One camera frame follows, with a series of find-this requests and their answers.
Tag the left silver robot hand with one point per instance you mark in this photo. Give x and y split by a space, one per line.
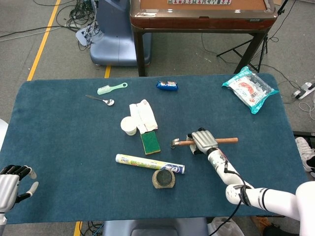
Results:
7 189

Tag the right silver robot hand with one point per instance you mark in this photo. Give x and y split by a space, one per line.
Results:
204 141

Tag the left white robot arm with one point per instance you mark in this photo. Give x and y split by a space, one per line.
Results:
2 218

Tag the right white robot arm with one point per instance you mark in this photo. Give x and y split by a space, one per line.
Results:
270 196

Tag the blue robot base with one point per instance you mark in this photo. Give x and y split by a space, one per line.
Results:
115 44

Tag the blue own robot base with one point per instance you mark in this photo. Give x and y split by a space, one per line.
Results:
147 228

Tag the green and yellow sponge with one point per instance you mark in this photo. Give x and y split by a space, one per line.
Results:
150 142

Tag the white folded cloth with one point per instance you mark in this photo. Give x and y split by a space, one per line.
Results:
145 115

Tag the toothpaste tube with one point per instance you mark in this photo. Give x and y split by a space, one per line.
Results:
142 162

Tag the blue cookie packet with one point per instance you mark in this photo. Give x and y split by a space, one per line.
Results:
167 85

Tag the teal snack bag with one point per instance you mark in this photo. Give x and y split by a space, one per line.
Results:
248 88

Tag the blue table cloth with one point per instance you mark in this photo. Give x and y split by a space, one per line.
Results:
61 137

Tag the white paper cup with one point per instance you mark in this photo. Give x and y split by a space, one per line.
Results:
128 125

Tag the clear plastic bag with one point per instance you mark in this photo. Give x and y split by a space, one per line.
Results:
225 227

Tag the white sneaker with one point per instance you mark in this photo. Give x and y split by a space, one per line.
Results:
302 150

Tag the metal spoon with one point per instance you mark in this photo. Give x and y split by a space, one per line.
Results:
109 102

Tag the green plastic brush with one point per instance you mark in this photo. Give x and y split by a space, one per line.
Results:
105 90

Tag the brown mahjong table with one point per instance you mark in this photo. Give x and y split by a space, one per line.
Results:
197 23

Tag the row of upright mahjong tiles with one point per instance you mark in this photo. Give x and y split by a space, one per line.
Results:
199 1

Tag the white power strip with plugs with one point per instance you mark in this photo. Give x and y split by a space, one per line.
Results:
81 35

